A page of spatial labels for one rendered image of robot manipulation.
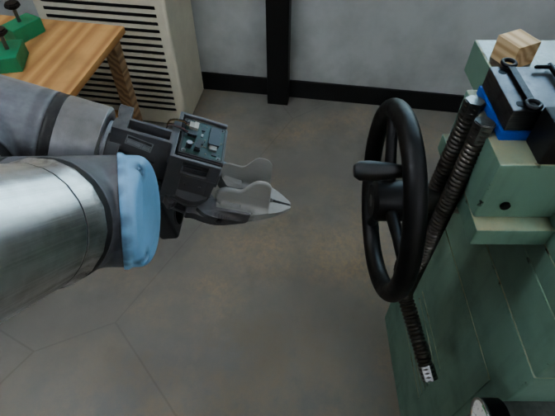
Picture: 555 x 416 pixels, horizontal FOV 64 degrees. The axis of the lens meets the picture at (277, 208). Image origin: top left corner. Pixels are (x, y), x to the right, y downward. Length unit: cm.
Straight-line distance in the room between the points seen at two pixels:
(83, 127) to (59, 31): 133
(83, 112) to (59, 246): 23
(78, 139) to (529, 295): 58
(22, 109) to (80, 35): 126
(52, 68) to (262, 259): 90
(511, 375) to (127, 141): 60
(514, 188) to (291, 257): 108
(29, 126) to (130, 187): 17
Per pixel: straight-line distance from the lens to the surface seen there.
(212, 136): 48
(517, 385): 75
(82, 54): 162
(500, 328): 77
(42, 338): 159
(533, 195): 60
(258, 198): 50
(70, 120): 48
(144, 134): 46
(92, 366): 149
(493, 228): 60
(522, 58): 83
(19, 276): 24
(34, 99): 49
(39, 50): 170
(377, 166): 54
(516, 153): 56
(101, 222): 31
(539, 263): 66
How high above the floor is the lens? 130
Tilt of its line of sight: 50 degrees down
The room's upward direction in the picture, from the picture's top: straight up
